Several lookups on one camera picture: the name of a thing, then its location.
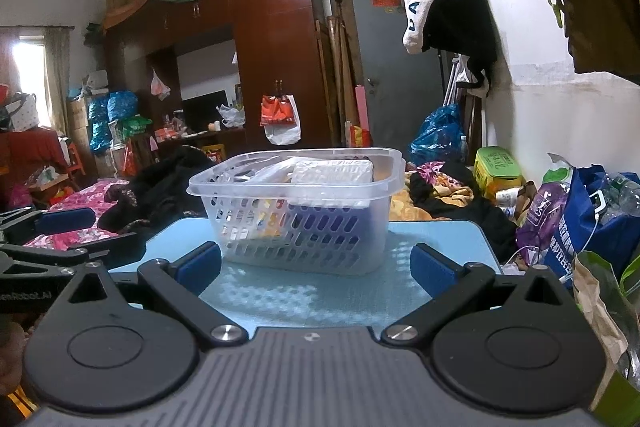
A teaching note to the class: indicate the black television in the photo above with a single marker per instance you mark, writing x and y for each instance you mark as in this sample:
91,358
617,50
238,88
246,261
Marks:
204,111

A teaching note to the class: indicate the folded metal frame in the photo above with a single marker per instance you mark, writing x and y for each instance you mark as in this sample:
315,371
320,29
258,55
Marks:
457,82

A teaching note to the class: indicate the black clothing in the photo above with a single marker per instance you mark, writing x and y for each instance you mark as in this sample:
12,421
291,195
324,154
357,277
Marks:
155,192
465,207

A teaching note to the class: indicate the green yellow carton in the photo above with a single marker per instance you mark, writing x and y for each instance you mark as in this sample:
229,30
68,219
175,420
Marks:
497,172

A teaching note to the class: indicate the white dotted bag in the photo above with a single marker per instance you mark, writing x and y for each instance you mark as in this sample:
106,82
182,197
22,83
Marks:
22,113

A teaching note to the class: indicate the clear plastic basket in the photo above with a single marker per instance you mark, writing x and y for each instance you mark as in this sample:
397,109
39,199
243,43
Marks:
300,227

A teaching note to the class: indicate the brown paper bag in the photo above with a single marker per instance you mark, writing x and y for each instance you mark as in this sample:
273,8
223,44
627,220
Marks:
600,307

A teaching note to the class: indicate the stack of blue plastic bags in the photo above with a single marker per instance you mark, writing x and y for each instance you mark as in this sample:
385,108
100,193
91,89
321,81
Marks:
112,117

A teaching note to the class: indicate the plastic water bottle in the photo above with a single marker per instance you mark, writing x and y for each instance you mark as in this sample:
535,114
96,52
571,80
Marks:
622,194

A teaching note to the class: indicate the purple and white packet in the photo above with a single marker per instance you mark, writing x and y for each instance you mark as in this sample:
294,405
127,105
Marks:
542,212

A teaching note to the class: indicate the person's left hand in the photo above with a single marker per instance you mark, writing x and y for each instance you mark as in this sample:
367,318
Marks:
10,357

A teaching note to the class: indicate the brown wooden wardrobe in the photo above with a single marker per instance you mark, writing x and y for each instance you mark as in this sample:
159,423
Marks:
250,57

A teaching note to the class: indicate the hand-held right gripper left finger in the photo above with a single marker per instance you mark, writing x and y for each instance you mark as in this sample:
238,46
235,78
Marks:
201,264

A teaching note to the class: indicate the red door sticker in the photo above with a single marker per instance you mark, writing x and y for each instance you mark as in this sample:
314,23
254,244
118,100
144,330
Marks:
385,1

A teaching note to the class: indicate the orange packet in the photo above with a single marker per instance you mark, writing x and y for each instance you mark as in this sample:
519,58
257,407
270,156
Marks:
267,222

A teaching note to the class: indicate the pink floral bed sheet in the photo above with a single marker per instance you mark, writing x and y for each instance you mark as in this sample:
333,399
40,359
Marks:
75,207

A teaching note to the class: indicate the pink and white plastic bag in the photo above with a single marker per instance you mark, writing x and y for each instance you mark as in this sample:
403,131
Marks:
160,86

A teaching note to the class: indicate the blue shopping bag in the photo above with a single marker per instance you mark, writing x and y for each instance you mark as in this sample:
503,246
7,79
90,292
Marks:
595,232

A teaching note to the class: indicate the pink board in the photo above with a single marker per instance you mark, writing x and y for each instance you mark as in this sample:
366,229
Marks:
362,107

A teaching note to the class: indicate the red covered cabinet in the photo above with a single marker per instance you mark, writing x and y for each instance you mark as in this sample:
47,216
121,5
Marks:
30,154

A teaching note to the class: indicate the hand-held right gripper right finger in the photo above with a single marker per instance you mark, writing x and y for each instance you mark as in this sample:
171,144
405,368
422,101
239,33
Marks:
432,269

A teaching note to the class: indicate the orange and white plastic bag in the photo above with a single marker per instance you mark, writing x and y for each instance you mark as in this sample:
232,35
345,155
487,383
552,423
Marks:
279,117

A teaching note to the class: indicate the red orange bag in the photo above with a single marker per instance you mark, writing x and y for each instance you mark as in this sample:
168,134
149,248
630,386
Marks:
361,136

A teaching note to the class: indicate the grey metal door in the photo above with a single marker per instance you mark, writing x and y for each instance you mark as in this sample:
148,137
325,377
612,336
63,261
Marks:
395,67

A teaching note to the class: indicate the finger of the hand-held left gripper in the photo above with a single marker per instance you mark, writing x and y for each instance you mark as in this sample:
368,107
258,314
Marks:
107,247
65,219

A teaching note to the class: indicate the white box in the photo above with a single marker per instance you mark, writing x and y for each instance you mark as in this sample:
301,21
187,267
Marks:
332,177

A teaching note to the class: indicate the colourful clothes pile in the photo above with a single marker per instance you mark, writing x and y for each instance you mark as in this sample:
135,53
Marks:
440,192

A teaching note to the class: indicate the blue plastic bag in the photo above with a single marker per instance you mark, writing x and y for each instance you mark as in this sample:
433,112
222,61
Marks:
437,134

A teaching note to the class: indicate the leaning wooden boards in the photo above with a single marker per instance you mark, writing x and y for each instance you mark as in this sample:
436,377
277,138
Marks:
335,82

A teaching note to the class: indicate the curtained window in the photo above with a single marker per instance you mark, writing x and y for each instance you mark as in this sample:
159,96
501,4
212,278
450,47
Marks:
35,77

